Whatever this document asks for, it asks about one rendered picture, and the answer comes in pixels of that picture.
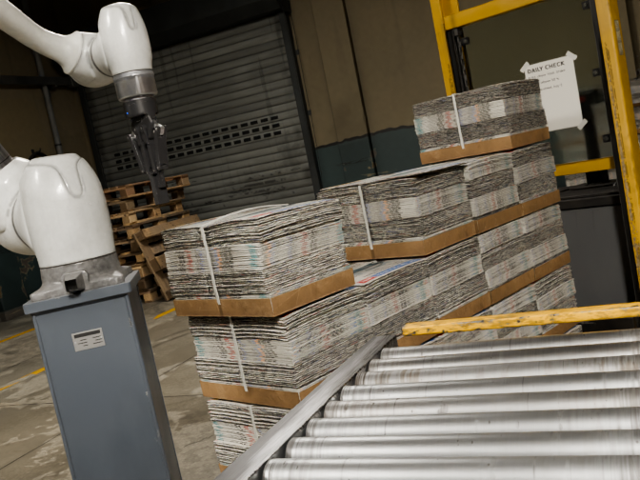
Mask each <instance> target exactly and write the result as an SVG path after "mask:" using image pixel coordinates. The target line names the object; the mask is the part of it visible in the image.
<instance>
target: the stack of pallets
mask: <svg viewBox="0 0 640 480"><path fill-rule="evenodd" d="M186 177H187V178H186ZM172 180H175V181H176V185H177V186H175V187H170V188H168V185H167V182H168V181H172ZM165 181H166V186H167V190H168V193H171V198H172V199H171V200H170V201H169V202H168V203H165V204H160V205H155V202H154V197H153V193H152V189H151V185H150V180H149V181H144V182H138V183H133V184H127V185H123V186H118V187H113V188H108V189H104V190H103V192H104V194H105V197H106V201H107V205H108V209H109V213H110V219H115V218H120V222H117V223H113V224H111V225H112V230H113V237H114V244H115V248H116V253H117V256H118V259H119V262H120V265H121V266H130V265H132V266H131V268H132V270H139V272H140V276H141V279H140V280H139V282H138V283H137V287H138V290H139V294H140V298H141V300H142V299H144V300H145V303H150V302H154V301H156V300H158V299H160V298H162V297H163V295H162V294H159V295H158V294H157V292H159V291H160V289H161V288H160V286H157V284H156V282H155V280H154V277H155V276H154V274H151V272H150V270H149V268H148V266H147V264H146V262H147V260H146V258H144V257H143V256H142V253H143V252H142V251H141V249H140V247H137V245H136V243H135V241H134V239H133V237H132V235H133V234H134V233H136V232H138V231H140V230H142V229H143V228H144V226H143V225H146V224H150V223H152V225H153V226H156V225H160V224H163V223H167V222H168V220H167V218H171V217H175V216H177V217H178V219H180V218H184V217H187V216H190V210H183V207H182V202H181V201H182V200H181V199H185V198H186V197H185V196H184V192H183V190H184V189H183V187H185V186H189V185H190V181H189V176H188V174H181V175H176V176H171V177H165ZM145 186H150V191H147V192H144V190H143V187H145ZM181 187H182V188H181ZM116 191H119V192H120V196H121V197H119V198H117V197H116V193H115V192H116ZM143 194H144V195H143ZM138 195H139V196H138ZM123 196H124V197H123ZM145 198H146V201H147V205H143V206H138V204H137V200H140V199H145ZM117 204H119V206H120V210H115V211H112V210H111V206H112V205H117ZM165 206H170V212H167V213H163V214H161V211H160V208H161V207H165ZM138 212H143V213H144V217H141V218H138V219H137V215H136V213H138ZM122 230H126V231H127V232H125V233H122V234H118V233H117V232H118V231H122ZM163 240H164V239H162V240H159V241H156V242H152V243H149V245H150V246H153V245H156V244H160V243H162V242H165V241H163ZM128 243H129V244H128ZM122 244H127V245H125V246H122Z"/></svg>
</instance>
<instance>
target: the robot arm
mask: <svg viewBox="0 0 640 480"><path fill-rule="evenodd" d="M0 30H2V31H3V32H5V33H6V34H8V35H9V36H11V37H13V38H14V39H16V40H17V41H19V42H20V43H22V44H23V45H25V46H27V47H28V48H30V49H32V50H34V51H36V52H38V53H40V54H42V55H44V56H46V57H48V58H50V59H52V60H54V61H55V62H57V63H58V64H59V65H60V66H61V67H62V69H63V71H64V73H65V74H68V75H69V76H71V78H72V79H73V80H74V81H75V82H77V83H78V84H80V85H82V86H84V87H88V88H100V87H104V86H106V85H109V84H111V83H114V86H115V90H116V94H117V98H118V101H120V102H125V103H123V104H122V105H123V109H124V113H125V117H126V119H128V120H131V130H132V133H131V135H127V139H128V141H129V142H130V144H131V147H132V149H133V152H134V155H135V157H136V160H137V162H138V165H139V168H140V170H141V172H142V173H143V174H146V175H147V176H148V177H149V178H150V185H151V189H152V193H153V197H154V202H155V205H160V204H165V203H168V202H169V201H170V199H169V195H168V191H167V186H166V181H165V177H164V172H165V169H168V168H169V161H168V150H167V138H166V134H167V126H166V125H164V126H161V125H160V124H158V120H157V118H156V116H155V115H156V114H158V113H159V110H158V106H157V102H156V98H155V97H153V96H155V95H157V92H158V91H157V88H156V84H155V79H154V73H153V70H152V52H151V46H150V39H149V35H148V32H147V28H146V26H145V23H144V21H143V18H142V16H141V14H140V12H139V11H138V9H137V8H136V7H135V6H134V5H132V4H128V3H114V4H111V5H108V6H105V7H104V8H102V9H101V10H100V14H99V20H98V30H99V32H98V33H90V32H82V31H75V32H74V33H72V34H69V35H61V34H57V33H54V32H51V31H49V30H45V29H43V28H42V27H40V26H39V25H37V24H36V23H35V22H33V21H32V20H31V19H29V18H28V16H27V15H26V14H24V13H23V12H22V11H20V10H19V9H18V8H16V7H15V6H14V5H13V4H12V3H10V2H9V1H8V0H0ZM153 139H154V140H153ZM0 245H2V246H3V247H4V248H6V249H7V250H11V251H13V252H16V253H20V254H25V255H36V258H37V261H38V265H39V268H40V273H41V280H42V286H41V288H40V289H39V290H37V291H35V292H34V293H32V294H31V295H30V301H31V302H37V301H41V300H45V299H49V298H52V297H57V296H61V295H66V294H71V293H75V292H79V291H84V290H92V289H96V288H101V287H105V286H110V285H116V284H120V283H123V282H125V278H126V277H127V276H128V274H130V273H132V268H131V266H121V265H120V262H119V259H118V256H117V253H116V248H115V244H114V237H113V230H112V225H111V220H110V213H109V209H108V205H107V201H106V197H105V194H104V192H103V189H102V186H101V183H100V181H99V179H98V177H97V175H96V173H95V172H94V170H93V169H92V167H91V166H90V164H89V163H88V162H87V161H86V160H85V159H84V158H81V157H80V156H79V155H77V154H76V153H65V154H58V155H52V156H45V157H39V158H34V159H32V160H31V161H30V160H28V159H25V158H21V157H13V158H12V157H11V156H10V155H9V153H8V152H7V151H6V150H5V149H4V147H3V146H2V145H1V144H0Z"/></svg>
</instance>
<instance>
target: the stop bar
mask: <svg viewBox="0 0 640 480"><path fill-rule="evenodd" d="M629 317H640V302H633V303H623V304H613V305H603V306H592V307H582V308H571V309H560V310H540V311H530V312H519V313H510V314H499V315H489V316H478V317H468V318H457V319H447V320H436V321H426V322H415V323H406V324H405V325H404V326H403V327H402V328H401V330H402V334H403V336H413V335H425V334H436V333H448V332H459V331H470V330H492V329H503V328H515V327H526V326H538V325H549V324H561V323H572V322H584V321H595V320H607V319H618V318H629Z"/></svg>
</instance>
